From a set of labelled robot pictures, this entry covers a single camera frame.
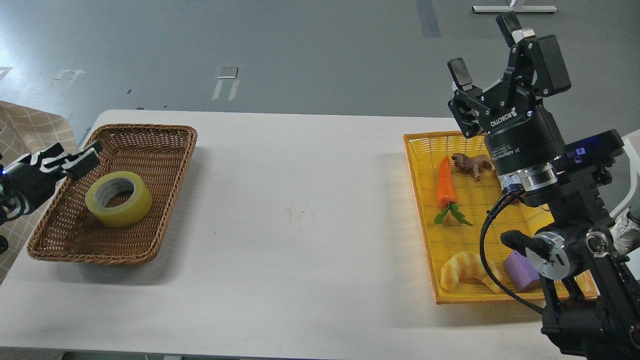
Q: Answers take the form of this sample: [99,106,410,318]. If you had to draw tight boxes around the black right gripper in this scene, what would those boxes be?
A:
[447,11,572,193]

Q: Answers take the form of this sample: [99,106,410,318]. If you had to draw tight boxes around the white metal stand base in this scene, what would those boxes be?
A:
[471,0,558,14]

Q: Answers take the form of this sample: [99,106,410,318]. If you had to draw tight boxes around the white chair leg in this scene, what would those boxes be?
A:
[607,129,640,221]

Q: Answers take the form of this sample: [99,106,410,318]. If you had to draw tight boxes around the orange toy carrot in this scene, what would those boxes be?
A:
[433,156,473,227]

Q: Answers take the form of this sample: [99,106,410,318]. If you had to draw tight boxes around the purple foam block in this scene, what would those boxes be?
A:
[503,250,541,293]

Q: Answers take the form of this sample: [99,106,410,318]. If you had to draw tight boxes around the white sneaker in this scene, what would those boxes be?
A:
[610,208,640,255]

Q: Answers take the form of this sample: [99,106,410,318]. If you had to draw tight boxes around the brown wicker basket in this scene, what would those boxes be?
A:
[27,124,198,265]

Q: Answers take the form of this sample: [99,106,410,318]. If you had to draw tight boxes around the yellow plastic basket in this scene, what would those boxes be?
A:
[403,131,600,305]

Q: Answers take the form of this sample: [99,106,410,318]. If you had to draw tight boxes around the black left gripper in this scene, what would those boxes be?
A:
[1,141,103,223]

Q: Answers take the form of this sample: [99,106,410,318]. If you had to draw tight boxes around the brown toy lion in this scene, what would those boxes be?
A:
[450,153,496,182]

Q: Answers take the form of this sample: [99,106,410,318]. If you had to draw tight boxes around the beige checkered cloth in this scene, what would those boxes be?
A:
[0,101,78,281]

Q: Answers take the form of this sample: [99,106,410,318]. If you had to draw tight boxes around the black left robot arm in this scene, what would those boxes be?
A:
[0,140,103,224]

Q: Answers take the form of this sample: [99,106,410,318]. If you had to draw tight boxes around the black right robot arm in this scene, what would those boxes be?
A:
[447,11,639,360]

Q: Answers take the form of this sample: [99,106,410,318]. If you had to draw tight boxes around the toy croissant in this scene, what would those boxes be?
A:
[439,251,505,294]

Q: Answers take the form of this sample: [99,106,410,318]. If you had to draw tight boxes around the yellow tape roll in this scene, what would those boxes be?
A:
[85,171,153,228]

